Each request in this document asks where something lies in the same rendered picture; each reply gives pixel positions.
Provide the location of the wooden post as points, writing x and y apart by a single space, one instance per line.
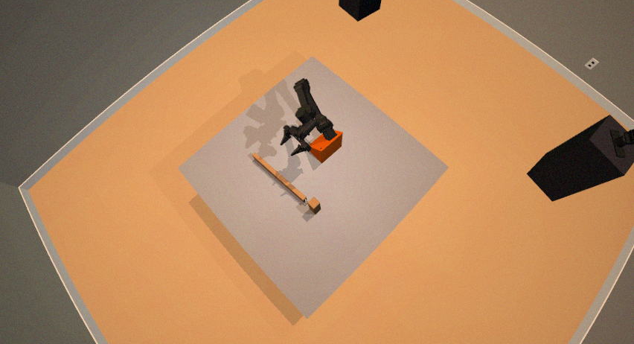
314 206

